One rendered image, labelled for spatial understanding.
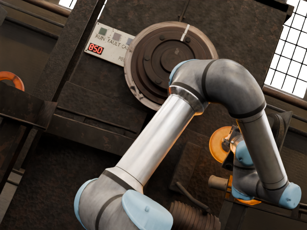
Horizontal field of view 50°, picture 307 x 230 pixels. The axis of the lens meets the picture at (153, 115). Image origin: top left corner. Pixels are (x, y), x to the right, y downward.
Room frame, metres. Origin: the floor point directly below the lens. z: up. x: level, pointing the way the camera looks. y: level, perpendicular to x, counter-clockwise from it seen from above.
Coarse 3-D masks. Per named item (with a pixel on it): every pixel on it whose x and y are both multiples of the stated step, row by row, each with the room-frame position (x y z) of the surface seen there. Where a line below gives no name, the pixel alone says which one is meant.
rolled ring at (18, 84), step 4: (0, 72) 1.59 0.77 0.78; (4, 72) 1.59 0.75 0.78; (8, 72) 1.58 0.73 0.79; (0, 76) 1.59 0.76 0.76; (4, 76) 1.58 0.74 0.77; (8, 76) 1.58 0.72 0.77; (12, 76) 1.58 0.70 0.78; (16, 76) 1.58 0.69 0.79; (12, 80) 1.58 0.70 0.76; (16, 80) 1.58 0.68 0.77; (20, 80) 1.58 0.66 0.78; (16, 84) 1.58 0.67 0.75; (20, 84) 1.58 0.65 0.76; (20, 88) 1.58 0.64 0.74
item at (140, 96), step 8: (160, 24) 1.54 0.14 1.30; (168, 24) 1.54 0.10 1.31; (176, 24) 1.54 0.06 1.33; (184, 24) 1.54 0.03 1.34; (144, 32) 1.55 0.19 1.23; (200, 32) 1.54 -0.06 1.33; (136, 40) 1.55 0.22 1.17; (208, 40) 1.53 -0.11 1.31; (128, 48) 1.55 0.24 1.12; (128, 56) 1.55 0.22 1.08; (216, 56) 1.53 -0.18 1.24; (128, 64) 1.55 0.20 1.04; (128, 72) 1.55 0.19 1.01; (128, 80) 1.55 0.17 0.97; (136, 88) 1.54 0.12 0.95; (136, 96) 1.54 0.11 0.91; (144, 96) 1.54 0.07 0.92; (144, 104) 1.54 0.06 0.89; (152, 104) 1.54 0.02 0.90
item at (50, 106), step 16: (0, 96) 1.37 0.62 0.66; (16, 96) 1.40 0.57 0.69; (32, 96) 1.44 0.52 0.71; (0, 112) 1.39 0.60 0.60; (16, 112) 1.42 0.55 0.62; (32, 112) 1.45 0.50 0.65; (48, 112) 1.35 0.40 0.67; (0, 128) 1.30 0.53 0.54; (16, 128) 1.31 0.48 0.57; (0, 144) 1.29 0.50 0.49; (0, 160) 1.31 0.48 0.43
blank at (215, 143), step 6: (228, 126) 1.33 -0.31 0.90; (216, 132) 1.33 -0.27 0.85; (222, 132) 1.33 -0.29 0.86; (228, 132) 1.33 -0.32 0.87; (210, 138) 1.36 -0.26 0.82; (216, 138) 1.33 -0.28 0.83; (222, 138) 1.33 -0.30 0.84; (210, 144) 1.34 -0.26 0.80; (216, 144) 1.33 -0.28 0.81; (210, 150) 1.35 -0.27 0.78; (216, 150) 1.33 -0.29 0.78; (222, 150) 1.33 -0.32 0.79; (216, 156) 1.33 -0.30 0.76; (222, 156) 1.33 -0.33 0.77
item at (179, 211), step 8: (168, 208) 1.46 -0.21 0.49; (176, 208) 1.38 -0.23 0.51; (184, 208) 1.39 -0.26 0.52; (192, 208) 1.41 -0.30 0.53; (176, 216) 1.36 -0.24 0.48; (184, 216) 1.36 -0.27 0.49; (192, 216) 1.37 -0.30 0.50; (200, 216) 1.37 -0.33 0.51; (208, 216) 1.38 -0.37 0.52; (176, 224) 1.36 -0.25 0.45; (184, 224) 1.36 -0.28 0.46; (192, 224) 1.36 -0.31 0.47; (200, 224) 1.36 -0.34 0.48; (208, 224) 1.36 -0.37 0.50; (216, 224) 1.37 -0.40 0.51
